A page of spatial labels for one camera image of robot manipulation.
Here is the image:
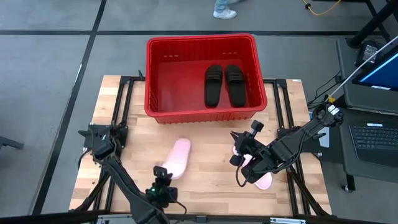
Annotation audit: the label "black power adapter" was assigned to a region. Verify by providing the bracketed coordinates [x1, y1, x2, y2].
[355, 39, 385, 67]

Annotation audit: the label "dark grey laptop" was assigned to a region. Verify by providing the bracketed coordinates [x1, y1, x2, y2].
[340, 108, 398, 184]

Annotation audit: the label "person's leg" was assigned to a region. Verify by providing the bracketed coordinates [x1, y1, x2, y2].
[214, 0, 246, 12]

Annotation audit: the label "person's shoe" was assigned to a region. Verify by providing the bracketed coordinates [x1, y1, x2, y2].
[213, 7, 238, 20]

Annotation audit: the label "grey desk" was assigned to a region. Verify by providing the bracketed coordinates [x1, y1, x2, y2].
[335, 36, 398, 192]

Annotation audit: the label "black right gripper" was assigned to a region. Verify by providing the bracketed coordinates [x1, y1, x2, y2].
[230, 120, 265, 159]

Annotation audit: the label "yellow cable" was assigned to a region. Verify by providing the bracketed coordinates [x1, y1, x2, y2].
[301, 0, 343, 16]

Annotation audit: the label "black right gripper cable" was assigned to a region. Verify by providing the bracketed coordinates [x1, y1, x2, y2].
[234, 164, 251, 188]

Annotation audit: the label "black slide sandal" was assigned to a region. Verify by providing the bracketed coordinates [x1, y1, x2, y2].
[224, 64, 247, 108]
[204, 64, 224, 108]

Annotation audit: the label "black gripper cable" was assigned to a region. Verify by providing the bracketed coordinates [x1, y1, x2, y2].
[234, 164, 251, 188]
[169, 198, 188, 216]

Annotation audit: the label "black chair foot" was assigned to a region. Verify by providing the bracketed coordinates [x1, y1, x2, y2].
[0, 136, 25, 151]

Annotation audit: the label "black frame crossbar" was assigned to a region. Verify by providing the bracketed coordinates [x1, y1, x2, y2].
[0, 210, 398, 224]

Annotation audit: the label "black stand leg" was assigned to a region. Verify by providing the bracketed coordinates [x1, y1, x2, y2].
[346, 0, 398, 49]

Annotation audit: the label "black aluminium frame rails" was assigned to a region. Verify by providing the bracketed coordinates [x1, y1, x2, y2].
[264, 78, 332, 217]
[70, 75, 147, 215]

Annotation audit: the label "white cable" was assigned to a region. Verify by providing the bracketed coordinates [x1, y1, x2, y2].
[328, 35, 398, 102]

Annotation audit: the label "black desk caster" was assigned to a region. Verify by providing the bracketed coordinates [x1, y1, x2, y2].
[341, 174, 356, 193]

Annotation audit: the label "monitor with blue screen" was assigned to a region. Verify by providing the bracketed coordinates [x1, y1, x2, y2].
[351, 46, 398, 91]

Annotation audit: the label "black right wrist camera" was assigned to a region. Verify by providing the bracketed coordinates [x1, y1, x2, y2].
[229, 154, 243, 167]

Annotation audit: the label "pink slide sandal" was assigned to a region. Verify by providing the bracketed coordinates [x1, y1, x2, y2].
[232, 145, 274, 191]
[161, 138, 192, 180]

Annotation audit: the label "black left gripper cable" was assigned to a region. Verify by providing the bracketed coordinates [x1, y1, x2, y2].
[169, 198, 188, 216]

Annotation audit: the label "red plastic bin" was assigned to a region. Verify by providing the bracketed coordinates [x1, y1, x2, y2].
[144, 33, 268, 124]

